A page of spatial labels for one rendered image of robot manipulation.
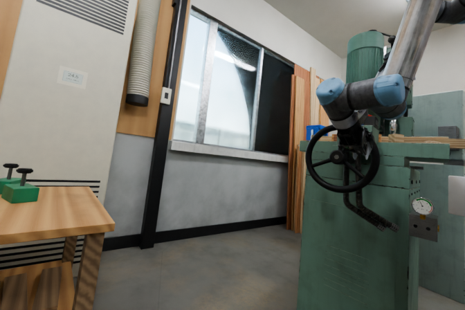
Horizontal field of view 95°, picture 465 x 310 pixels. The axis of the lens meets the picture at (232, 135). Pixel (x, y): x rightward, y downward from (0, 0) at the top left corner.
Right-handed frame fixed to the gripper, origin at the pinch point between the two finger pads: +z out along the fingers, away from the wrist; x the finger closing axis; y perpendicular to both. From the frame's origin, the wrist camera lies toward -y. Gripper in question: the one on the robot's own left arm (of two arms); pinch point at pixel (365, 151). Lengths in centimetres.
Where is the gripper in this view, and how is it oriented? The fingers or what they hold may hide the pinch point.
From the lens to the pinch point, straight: 91.8
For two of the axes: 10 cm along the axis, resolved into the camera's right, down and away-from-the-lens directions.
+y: -4.3, 7.9, -4.3
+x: 6.7, -0.4, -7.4
